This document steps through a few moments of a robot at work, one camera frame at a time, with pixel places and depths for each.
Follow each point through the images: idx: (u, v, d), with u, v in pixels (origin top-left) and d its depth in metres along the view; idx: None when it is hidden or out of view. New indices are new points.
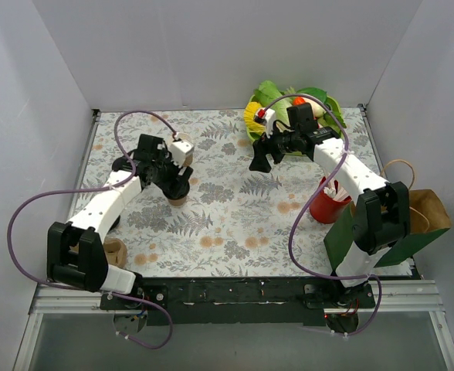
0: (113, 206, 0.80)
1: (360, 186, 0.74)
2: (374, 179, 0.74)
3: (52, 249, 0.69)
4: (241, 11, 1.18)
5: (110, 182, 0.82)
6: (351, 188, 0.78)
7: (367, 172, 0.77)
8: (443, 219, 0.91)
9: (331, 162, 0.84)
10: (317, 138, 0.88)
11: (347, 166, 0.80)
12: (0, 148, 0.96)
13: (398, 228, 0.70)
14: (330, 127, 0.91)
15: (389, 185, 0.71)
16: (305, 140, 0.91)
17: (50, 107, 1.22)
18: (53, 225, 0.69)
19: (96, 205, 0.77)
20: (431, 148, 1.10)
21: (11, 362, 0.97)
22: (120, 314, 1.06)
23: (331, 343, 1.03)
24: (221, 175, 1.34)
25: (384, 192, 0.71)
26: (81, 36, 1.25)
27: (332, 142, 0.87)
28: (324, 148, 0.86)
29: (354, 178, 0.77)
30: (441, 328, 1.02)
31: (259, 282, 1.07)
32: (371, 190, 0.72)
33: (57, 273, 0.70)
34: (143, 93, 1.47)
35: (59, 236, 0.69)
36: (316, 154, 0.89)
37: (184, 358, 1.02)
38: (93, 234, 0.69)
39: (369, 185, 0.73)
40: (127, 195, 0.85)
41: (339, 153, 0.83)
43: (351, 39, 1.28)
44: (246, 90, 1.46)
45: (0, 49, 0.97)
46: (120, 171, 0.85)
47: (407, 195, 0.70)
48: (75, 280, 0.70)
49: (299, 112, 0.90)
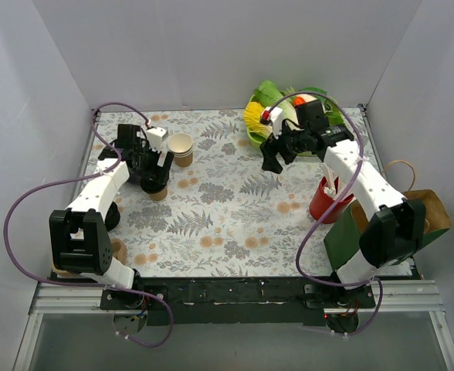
0: (108, 190, 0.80)
1: (375, 201, 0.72)
2: (391, 194, 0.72)
3: (55, 236, 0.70)
4: (241, 11, 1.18)
5: (99, 168, 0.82)
6: (364, 201, 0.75)
7: (383, 185, 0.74)
8: (443, 219, 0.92)
9: (343, 168, 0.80)
10: (330, 138, 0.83)
11: (364, 177, 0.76)
12: (0, 148, 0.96)
13: (408, 243, 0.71)
14: (343, 127, 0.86)
15: (406, 202, 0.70)
16: (315, 137, 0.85)
17: (50, 107, 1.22)
18: (54, 213, 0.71)
19: (91, 190, 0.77)
20: (431, 148, 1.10)
21: (11, 362, 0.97)
22: (120, 314, 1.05)
23: (331, 343, 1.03)
24: (221, 175, 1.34)
25: (399, 209, 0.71)
26: (81, 36, 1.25)
27: (344, 145, 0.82)
28: (337, 151, 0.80)
29: (369, 191, 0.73)
30: (441, 328, 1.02)
31: (259, 282, 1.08)
32: (387, 206, 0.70)
33: (63, 262, 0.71)
34: (143, 93, 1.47)
35: (61, 222, 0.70)
36: (328, 158, 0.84)
37: (184, 358, 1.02)
38: (95, 214, 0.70)
39: (386, 201, 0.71)
40: (118, 180, 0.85)
41: (354, 159, 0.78)
43: (352, 39, 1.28)
44: (246, 89, 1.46)
45: (0, 49, 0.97)
46: (106, 158, 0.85)
47: (423, 211, 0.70)
48: (81, 264, 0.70)
49: (307, 109, 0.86)
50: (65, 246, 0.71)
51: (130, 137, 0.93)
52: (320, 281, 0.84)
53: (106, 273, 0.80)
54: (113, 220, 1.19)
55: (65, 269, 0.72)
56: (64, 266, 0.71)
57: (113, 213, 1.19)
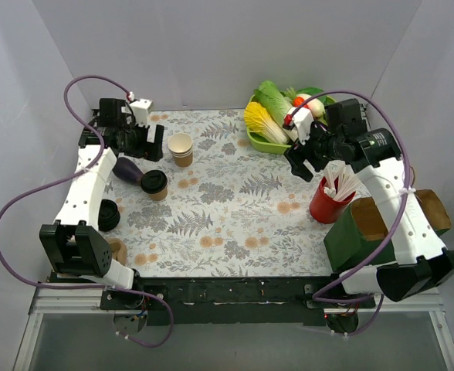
0: (96, 189, 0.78)
1: (413, 250, 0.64)
2: (431, 240, 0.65)
3: (49, 250, 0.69)
4: (241, 11, 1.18)
5: (83, 165, 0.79)
6: (399, 243, 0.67)
7: (425, 228, 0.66)
8: (443, 219, 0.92)
9: (383, 195, 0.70)
10: (372, 151, 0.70)
11: (406, 217, 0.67)
12: None
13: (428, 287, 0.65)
14: (385, 131, 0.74)
15: (447, 254, 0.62)
16: (353, 145, 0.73)
17: (50, 107, 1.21)
18: (42, 229, 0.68)
19: (78, 195, 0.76)
20: (431, 149, 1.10)
21: (11, 362, 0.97)
22: (120, 314, 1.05)
23: (331, 344, 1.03)
24: (221, 175, 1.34)
25: (435, 260, 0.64)
26: (81, 36, 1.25)
27: (390, 167, 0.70)
28: (379, 175, 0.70)
29: (408, 235, 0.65)
30: (441, 328, 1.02)
31: (259, 282, 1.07)
32: (425, 260, 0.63)
33: (64, 268, 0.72)
34: (142, 93, 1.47)
35: (53, 236, 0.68)
36: (366, 175, 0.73)
37: (184, 357, 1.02)
38: (87, 228, 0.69)
39: (425, 251, 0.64)
40: (104, 171, 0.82)
41: (398, 188, 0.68)
43: (351, 39, 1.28)
44: (246, 89, 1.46)
45: None
46: (88, 147, 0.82)
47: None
48: (83, 270, 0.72)
49: (343, 111, 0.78)
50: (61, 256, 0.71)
51: (113, 114, 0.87)
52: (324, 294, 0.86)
53: (107, 273, 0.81)
54: (113, 220, 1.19)
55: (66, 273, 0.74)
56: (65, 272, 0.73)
57: (113, 213, 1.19)
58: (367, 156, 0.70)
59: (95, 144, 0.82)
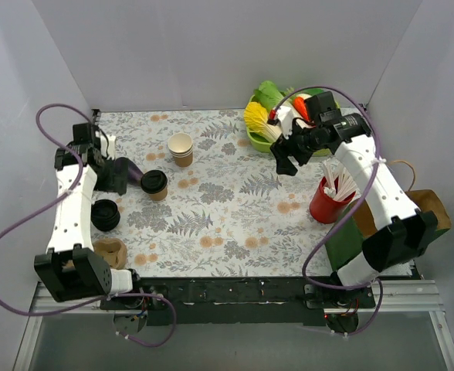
0: (84, 210, 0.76)
1: (387, 212, 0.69)
2: (403, 204, 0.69)
3: (48, 279, 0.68)
4: (241, 11, 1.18)
5: (65, 187, 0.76)
6: (376, 209, 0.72)
7: (397, 192, 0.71)
8: (443, 219, 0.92)
9: (357, 168, 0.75)
10: (345, 131, 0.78)
11: (378, 183, 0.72)
12: (0, 148, 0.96)
13: (410, 250, 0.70)
14: (357, 117, 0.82)
15: (419, 212, 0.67)
16: (329, 128, 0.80)
17: (50, 107, 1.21)
18: (35, 262, 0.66)
19: (67, 218, 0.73)
20: (431, 149, 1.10)
21: (10, 362, 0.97)
22: (120, 314, 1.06)
23: (331, 344, 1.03)
24: (221, 175, 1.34)
25: (409, 220, 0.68)
26: (81, 36, 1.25)
27: (360, 143, 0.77)
28: (352, 149, 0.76)
29: (383, 199, 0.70)
30: (441, 328, 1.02)
31: (259, 282, 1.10)
32: (399, 219, 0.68)
33: (66, 293, 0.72)
34: (142, 93, 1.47)
35: (50, 266, 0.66)
36: (341, 154, 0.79)
37: (184, 357, 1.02)
38: (85, 251, 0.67)
39: (398, 212, 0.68)
40: (87, 189, 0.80)
41: (370, 160, 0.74)
43: (352, 39, 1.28)
44: (246, 89, 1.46)
45: None
46: (66, 166, 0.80)
47: (435, 225, 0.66)
48: (85, 291, 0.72)
49: (319, 100, 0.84)
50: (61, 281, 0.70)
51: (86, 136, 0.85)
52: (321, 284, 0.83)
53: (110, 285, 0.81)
54: (113, 219, 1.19)
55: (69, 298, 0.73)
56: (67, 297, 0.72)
57: (113, 213, 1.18)
58: (341, 134, 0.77)
59: (72, 163, 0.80)
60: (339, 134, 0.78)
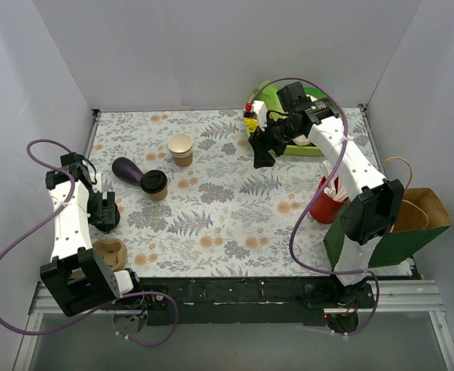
0: (83, 219, 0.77)
1: (358, 182, 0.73)
2: (371, 175, 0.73)
3: (56, 287, 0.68)
4: (241, 11, 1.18)
5: (59, 201, 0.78)
6: (348, 182, 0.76)
7: (366, 166, 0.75)
8: (442, 217, 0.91)
9: (329, 147, 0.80)
10: (315, 114, 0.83)
11: (349, 158, 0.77)
12: (0, 147, 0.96)
13: (384, 221, 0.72)
14: (326, 102, 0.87)
15: (387, 182, 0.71)
16: (300, 114, 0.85)
17: (50, 107, 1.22)
18: (42, 270, 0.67)
19: (66, 227, 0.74)
20: (431, 149, 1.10)
21: (11, 362, 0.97)
22: (120, 314, 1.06)
23: (331, 344, 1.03)
24: (221, 175, 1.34)
25: (379, 189, 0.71)
26: (81, 36, 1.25)
27: (330, 123, 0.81)
28: (322, 130, 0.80)
29: (353, 172, 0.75)
30: (441, 328, 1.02)
31: (259, 282, 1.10)
32: (369, 188, 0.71)
33: (77, 304, 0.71)
34: (142, 92, 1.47)
35: (55, 272, 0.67)
36: (313, 137, 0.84)
37: (184, 357, 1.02)
38: (89, 251, 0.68)
39: (368, 182, 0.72)
40: (83, 202, 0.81)
41: (339, 138, 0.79)
43: (351, 39, 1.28)
44: (245, 89, 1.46)
45: None
46: (58, 184, 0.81)
47: (402, 190, 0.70)
48: (95, 297, 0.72)
49: (289, 91, 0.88)
50: (69, 290, 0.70)
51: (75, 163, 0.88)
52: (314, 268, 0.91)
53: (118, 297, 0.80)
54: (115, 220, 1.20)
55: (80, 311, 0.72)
56: (79, 308, 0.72)
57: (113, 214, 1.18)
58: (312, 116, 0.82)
59: (63, 182, 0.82)
60: (310, 116, 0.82)
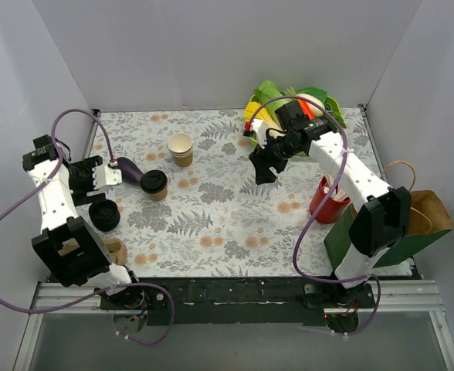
0: (66, 194, 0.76)
1: (362, 192, 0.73)
2: (376, 185, 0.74)
3: (48, 256, 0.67)
4: (240, 11, 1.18)
5: (40, 179, 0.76)
6: (354, 195, 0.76)
7: (369, 175, 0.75)
8: (445, 220, 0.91)
9: (330, 161, 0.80)
10: (313, 132, 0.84)
11: (350, 170, 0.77)
12: (0, 147, 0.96)
13: (395, 230, 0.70)
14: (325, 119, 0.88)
15: (391, 190, 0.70)
16: (299, 132, 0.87)
17: (50, 107, 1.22)
18: (32, 239, 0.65)
19: (52, 201, 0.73)
20: (431, 149, 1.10)
21: (10, 362, 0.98)
22: (120, 314, 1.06)
23: (332, 344, 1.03)
24: (221, 175, 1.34)
25: (386, 198, 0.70)
26: (81, 36, 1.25)
27: (329, 138, 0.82)
28: (321, 145, 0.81)
29: (356, 183, 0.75)
30: (441, 328, 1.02)
31: (259, 282, 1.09)
32: (374, 198, 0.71)
33: (70, 272, 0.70)
34: (143, 92, 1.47)
35: (47, 242, 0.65)
36: (315, 151, 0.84)
37: (184, 357, 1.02)
38: (79, 219, 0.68)
39: (372, 192, 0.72)
40: (65, 180, 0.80)
41: (339, 151, 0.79)
43: (351, 39, 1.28)
44: (245, 89, 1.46)
45: (0, 48, 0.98)
46: (37, 165, 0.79)
47: (409, 199, 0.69)
48: (88, 265, 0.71)
49: (287, 110, 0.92)
50: (61, 260, 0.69)
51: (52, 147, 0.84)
52: (315, 279, 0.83)
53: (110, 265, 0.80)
54: (112, 219, 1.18)
55: (73, 279, 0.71)
56: (72, 277, 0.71)
57: (113, 214, 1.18)
58: (309, 135, 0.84)
59: (43, 161, 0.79)
60: (307, 135, 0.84)
